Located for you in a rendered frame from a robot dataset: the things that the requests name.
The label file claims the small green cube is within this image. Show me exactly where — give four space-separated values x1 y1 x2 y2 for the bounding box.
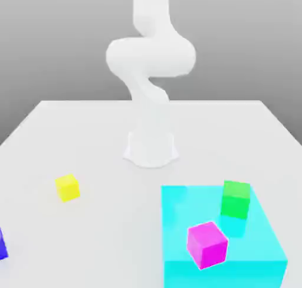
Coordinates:
220 180 251 220

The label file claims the small magenta cube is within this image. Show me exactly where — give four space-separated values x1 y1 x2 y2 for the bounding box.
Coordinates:
186 221 229 270

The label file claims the small blue cube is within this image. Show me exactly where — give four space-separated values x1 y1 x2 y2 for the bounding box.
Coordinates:
0 227 9 261

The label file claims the large cyan box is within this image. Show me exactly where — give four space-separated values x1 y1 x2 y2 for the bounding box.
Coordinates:
160 185 288 288

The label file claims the small yellow cube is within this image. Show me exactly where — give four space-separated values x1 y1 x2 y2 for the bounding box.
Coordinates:
55 174 81 203

